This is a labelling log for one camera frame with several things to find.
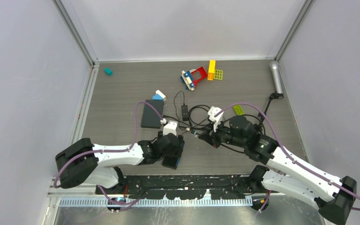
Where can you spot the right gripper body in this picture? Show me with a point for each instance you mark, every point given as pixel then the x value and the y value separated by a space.
pixel 223 135

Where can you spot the black mini tripod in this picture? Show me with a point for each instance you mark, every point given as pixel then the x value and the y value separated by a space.
pixel 272 96

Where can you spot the lime green grid plate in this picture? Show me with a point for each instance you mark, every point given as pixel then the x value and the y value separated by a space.
pixel 218 75

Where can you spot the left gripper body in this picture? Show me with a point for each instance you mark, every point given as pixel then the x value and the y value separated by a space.
pixel 176 152

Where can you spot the silver microphone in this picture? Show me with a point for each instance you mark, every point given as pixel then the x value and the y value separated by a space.
pixel 275 72

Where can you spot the red blue toy vehicle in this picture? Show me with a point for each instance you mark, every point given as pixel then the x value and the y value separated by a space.
pixel 193 77

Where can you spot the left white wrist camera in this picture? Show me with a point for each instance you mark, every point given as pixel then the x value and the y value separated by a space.
pixel 170 128

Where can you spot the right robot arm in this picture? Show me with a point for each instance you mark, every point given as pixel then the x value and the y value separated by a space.
pixel 282 171

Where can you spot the blue white toy brick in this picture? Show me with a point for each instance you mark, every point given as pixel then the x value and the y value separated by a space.
pixel 159 96

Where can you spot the black network switch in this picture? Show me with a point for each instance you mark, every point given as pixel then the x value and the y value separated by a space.
pixel 170 162

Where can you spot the green toy brick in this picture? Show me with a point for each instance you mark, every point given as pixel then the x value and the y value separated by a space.
pixel 238 110

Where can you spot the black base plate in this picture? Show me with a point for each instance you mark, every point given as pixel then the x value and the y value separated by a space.
pixel 188 187

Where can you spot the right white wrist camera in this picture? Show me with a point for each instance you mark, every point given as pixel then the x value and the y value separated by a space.
pixel 215 116

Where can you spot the black power adapter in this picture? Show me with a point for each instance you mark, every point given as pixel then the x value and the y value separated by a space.
pixel 184 112

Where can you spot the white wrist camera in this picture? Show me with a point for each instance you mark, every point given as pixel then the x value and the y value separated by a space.
pixel 170 128
pixel 215 116

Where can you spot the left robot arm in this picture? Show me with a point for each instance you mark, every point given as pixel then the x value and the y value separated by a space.
pixel 85 162

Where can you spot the yellow toy brick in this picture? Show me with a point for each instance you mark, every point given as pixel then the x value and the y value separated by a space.
pixel 211 70

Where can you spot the teal block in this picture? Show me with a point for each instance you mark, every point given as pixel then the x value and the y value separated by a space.
pixel 108 71

